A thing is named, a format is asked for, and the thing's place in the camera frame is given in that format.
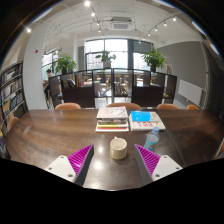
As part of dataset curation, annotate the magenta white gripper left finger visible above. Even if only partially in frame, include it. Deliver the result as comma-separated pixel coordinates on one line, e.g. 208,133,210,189
45,144,94,186

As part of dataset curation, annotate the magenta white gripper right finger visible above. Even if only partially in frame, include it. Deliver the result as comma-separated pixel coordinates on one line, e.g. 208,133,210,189
134,144,182,185

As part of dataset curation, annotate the clear plastic water bottle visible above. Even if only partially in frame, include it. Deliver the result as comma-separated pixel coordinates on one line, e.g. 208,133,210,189
144,127,159,151

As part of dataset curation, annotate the cream ceramic mug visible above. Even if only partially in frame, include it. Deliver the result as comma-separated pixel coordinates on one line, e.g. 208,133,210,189
110,137,127,160

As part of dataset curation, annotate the blue booklet on books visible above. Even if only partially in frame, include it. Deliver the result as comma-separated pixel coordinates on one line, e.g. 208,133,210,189
131,111,151,122

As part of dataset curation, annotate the left stack of books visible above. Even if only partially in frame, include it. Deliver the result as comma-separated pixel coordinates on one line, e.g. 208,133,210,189
96,106,129,132

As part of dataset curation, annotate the orange chair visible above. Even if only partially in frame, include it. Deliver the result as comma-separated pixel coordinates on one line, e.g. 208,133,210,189
157,103,180,110
7,117,19,132
55,103,81,110
216,140,224,159
106,102,141,109
187,104,199,110

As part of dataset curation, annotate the orange chair far left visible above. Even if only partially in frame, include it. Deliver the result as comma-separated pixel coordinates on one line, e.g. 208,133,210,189
55,103,81,110

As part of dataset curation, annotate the orange chair centre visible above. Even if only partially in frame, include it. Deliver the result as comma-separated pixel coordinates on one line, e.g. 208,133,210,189
106,102,141,109

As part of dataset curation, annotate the orange chair far right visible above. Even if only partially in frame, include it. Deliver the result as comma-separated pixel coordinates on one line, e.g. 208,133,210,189
187,104,199,110

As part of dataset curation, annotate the orange chair right side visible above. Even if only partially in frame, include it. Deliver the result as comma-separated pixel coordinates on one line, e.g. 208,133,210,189
216,140,224,159

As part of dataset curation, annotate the orange chair left side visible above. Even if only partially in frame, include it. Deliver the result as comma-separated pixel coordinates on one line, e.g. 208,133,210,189
7,117,19,132

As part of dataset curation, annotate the black open shelf divider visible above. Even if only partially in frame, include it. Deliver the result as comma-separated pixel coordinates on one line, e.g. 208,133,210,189
49,68,177,108

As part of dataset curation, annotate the seated person in background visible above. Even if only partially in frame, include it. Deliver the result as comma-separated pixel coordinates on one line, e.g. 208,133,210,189
44,69,53,96

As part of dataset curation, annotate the left potted plant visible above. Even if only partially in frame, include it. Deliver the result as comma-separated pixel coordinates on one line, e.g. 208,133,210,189
55,53,77,74

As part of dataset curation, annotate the potted plant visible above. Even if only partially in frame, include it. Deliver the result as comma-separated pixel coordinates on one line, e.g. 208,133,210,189
141,49,166,72
96,50,116,69
55,53,77,74

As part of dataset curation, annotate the right potted plant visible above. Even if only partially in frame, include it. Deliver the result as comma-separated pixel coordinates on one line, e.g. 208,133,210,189
141,49,166,72

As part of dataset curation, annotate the middle potted plant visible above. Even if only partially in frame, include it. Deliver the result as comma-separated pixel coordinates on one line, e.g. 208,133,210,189
96,50,116,69

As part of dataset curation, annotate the ceiling air conditioner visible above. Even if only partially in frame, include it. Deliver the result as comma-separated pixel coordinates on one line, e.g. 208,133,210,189
110,21,132,31

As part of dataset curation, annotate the white board on wall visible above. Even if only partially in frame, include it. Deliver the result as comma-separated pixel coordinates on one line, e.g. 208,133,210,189
178,80,203,105

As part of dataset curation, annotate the wall bookshelf with books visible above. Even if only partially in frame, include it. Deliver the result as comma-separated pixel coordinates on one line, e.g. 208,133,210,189
0,62,27,139

